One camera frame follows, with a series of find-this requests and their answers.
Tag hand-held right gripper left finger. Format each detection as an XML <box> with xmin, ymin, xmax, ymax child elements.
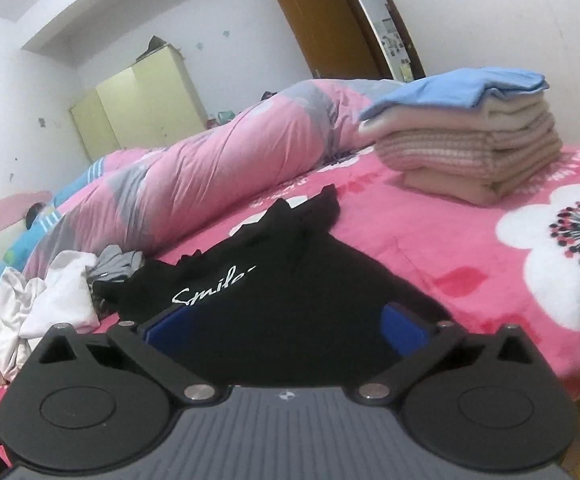
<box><xmin>34</xmin><ymin>305</ymin><xmax>228</xmax><ymax>406</ymax></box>

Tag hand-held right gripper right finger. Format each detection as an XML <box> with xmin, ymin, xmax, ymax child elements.
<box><xmin>352</xmin><ymin>302</ymin><xmax>543</xmax><ymax>406</ymax></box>

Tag grey garment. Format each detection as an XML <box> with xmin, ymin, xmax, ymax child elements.
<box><xmin>86</xmin><ymin>244</ymin><xmax>145</xmax><ymax>285</ymax></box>

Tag black t-shirt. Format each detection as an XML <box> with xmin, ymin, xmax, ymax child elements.
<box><xmin>92</xmin><ymin>185</ymin><xmax>455</xmax><ymax>388</ymax></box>

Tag pink floral bed sheet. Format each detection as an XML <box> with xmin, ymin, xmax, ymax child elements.
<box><xmin>0</xmin><ymin>145</ymin><xmax>580</xmax><ymax>461</ymax></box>

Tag white garment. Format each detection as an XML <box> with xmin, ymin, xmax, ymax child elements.
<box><xmin>0</xmin><ymin>250</ymin><xmax>101</xmax><ymax>392</ymax></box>

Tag beige folded blanket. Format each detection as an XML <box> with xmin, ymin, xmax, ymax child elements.
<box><xmin>402</xmin><ymin>141</ymin><xmax>567</xmax><ymax>207</ymax></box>

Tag pink grey rolled duvet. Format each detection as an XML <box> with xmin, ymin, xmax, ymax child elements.
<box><xmin>0</xmin><ymin>79</ymin><xmax>407</xmax><ymax>306</ymax></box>

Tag clutter on dresser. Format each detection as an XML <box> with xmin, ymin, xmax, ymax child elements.
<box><xmin>207</xmin><ymin>109</ymin><xmax>243</xmax><ymax>127</ymax></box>

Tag cream folded blanket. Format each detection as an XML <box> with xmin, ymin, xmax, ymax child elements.
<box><xmin>359</xmin><ymin>91</ymin><xmax>553</xmax><ymax>147</ymax></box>

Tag pale yellow wardrobe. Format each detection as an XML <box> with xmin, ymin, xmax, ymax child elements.
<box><xmin>70</xmin><ymin>42</ymin><xmax>209</xmax><ymax>164</ymax></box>

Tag blue folded cloth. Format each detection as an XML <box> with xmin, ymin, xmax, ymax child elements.
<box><xmin>359</xmin><ymin>66</ymin><xmax>550</xmax><ymax>122</ymax></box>

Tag white fridge with stickers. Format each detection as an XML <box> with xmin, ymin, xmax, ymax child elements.
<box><xmin>379</xmin><ymin>2</ymin><xmax>417</xmax><ymax>84</ymax></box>

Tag dark item on wardrobe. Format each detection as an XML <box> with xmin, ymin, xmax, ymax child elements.
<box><xmin>137</xmin><ymin>35</ymin><xmax>171</xmax><ymax>61</ymax></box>

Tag brown wooden door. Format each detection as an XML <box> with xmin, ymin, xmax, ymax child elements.
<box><xmin>264</xmin><ymin>0</ymin><xmax>385</xmax><ymax>82</ymax></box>

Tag dark door frame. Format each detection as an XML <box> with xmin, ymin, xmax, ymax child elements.
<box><xmin>326</xmin><ymin>0</ymin><xmax>427</xmax><ymax>82</ymax></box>

